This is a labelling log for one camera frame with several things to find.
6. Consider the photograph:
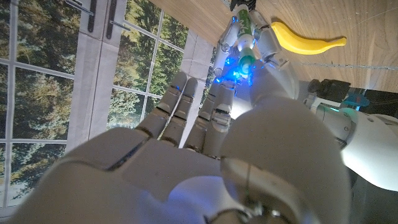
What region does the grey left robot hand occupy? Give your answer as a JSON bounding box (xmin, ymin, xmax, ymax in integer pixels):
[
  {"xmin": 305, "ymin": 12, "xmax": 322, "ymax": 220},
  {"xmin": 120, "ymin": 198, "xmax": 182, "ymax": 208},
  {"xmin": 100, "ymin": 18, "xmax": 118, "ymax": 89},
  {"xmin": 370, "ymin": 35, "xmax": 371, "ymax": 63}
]
[{"xmin": 213, "ymin": 9, "xmax": 302, "ymax": 102}]

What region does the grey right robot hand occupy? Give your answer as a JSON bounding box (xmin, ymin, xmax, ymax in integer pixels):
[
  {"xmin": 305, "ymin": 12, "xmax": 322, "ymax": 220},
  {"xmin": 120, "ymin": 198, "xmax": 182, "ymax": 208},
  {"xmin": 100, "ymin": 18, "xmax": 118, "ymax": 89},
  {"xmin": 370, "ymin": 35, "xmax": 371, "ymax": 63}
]
[{"xmin": 6, "ymin": 70, "xmax": 352, "ymax": 224}]

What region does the green marker cap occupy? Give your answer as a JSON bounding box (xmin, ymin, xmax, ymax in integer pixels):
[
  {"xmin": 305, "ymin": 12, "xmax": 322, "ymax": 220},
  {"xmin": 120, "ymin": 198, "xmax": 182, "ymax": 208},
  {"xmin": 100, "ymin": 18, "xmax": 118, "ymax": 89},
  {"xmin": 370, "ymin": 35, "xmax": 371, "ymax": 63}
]
[{"xmin": 238, "ymin": 47, "xmax": 257, "ymax": 75}]

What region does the white green marker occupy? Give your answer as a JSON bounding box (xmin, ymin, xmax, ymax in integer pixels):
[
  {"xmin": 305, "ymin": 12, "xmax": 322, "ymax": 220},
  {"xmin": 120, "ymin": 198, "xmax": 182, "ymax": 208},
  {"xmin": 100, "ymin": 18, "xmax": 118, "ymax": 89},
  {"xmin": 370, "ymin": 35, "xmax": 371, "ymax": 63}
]
[{"xmin": 231, "ymin": 3, "xmax": 257, "ymax": 58}]

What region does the yellow toy banana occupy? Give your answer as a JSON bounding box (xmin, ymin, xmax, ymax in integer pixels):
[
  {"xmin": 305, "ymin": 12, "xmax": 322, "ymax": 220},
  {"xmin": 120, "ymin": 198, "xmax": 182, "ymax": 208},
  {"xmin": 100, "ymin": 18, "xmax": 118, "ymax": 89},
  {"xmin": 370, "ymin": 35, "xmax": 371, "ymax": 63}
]
[{"xmin": 271, "ymin": 21, "xmax": 348, "ymax": 56}]

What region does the printed window backdrop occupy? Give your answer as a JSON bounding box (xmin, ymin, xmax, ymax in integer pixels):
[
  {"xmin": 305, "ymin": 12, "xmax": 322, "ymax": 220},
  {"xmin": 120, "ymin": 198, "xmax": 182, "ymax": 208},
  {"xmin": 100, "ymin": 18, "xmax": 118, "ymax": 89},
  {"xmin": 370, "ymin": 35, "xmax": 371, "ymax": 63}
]
[{"xmin": 0, "ymin": 0, "xmax": 218, "ymax": 212}]

